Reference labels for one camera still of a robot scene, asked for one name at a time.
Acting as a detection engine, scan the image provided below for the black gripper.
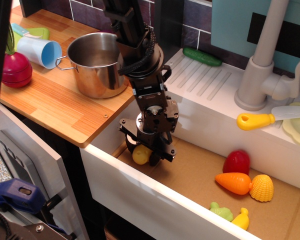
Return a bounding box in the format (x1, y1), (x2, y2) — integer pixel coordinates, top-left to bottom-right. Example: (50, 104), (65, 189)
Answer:
(119, 118), (177, 167)

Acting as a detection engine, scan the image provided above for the yellow toy potato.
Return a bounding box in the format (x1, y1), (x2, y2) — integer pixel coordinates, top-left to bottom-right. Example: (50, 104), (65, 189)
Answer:
(132, 144), (153, 165)

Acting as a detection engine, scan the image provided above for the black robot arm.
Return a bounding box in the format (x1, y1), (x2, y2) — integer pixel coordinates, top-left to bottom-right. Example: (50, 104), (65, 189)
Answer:
(103, 0), (179, 166)

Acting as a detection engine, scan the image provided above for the stainless steel pot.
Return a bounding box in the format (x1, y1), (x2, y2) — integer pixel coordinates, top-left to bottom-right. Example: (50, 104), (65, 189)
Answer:
(55, 32), (129, 99)

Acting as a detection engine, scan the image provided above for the red toy pepper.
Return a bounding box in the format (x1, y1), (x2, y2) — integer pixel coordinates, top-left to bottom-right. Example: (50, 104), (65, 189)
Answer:
(222, 150), (250, 175)

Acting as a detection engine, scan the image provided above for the light green toy broccoli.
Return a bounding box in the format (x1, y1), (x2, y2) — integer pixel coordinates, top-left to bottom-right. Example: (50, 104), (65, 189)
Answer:
(209, 201), (234, 222)

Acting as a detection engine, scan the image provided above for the orange toy carrot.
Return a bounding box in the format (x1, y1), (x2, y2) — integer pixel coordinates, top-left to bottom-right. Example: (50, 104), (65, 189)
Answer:
(214, 172), (252, 195)

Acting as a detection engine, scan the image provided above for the green toy cucumber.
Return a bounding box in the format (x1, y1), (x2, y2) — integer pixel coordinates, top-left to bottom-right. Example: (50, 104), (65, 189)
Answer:
(182, 47), (223, 67)

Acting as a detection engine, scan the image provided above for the white toy sink basin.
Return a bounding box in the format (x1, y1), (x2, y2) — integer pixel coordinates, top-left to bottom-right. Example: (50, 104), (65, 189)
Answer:
(81, 51), (300, 240)

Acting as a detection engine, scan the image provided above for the yellow toy squash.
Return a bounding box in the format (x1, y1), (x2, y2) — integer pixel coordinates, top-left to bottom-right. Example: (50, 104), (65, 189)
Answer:
(232, 207), (250, 231)

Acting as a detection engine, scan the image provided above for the white oven door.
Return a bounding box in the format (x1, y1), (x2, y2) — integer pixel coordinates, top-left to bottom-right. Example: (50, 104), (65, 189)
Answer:
(0, 104), (89, 240)

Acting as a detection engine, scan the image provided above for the yellow toy corn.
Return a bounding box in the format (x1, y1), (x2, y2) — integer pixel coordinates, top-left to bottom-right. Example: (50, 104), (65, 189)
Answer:
(249, 174), (274, 202)

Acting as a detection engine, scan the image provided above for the blue clamp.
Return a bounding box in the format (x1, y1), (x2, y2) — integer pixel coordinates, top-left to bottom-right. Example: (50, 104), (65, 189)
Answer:
(0, 178), (46, 214)

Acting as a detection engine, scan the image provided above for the grey toy faucet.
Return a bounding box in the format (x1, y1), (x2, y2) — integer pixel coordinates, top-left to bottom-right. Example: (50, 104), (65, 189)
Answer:
(234, 0), (300, 111)

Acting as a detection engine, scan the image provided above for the light blue plastic cup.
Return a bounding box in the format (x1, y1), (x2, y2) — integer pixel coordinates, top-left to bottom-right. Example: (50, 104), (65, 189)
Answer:
(16, 36), (62, 70)

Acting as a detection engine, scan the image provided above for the red wooden toy radish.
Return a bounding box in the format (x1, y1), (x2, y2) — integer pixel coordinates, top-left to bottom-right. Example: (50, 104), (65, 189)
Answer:
(1, 24), (33, 88)

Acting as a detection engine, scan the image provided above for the green toy cutting board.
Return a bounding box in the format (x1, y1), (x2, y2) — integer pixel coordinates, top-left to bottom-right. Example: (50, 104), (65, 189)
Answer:
(13, 27), (50, 51)

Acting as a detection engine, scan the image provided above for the pale green toy plate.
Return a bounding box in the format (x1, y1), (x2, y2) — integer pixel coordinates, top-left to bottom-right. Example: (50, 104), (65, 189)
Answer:
(282, 100), (300, 147)

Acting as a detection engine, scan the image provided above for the yellow handled toy knife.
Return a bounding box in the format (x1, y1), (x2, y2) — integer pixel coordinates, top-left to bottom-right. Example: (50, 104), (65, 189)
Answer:
(236, 105), (300, 131)

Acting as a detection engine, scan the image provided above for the teal handled toy knife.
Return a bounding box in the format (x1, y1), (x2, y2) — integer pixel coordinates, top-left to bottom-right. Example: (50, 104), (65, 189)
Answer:
(11, 23), (30, 37)

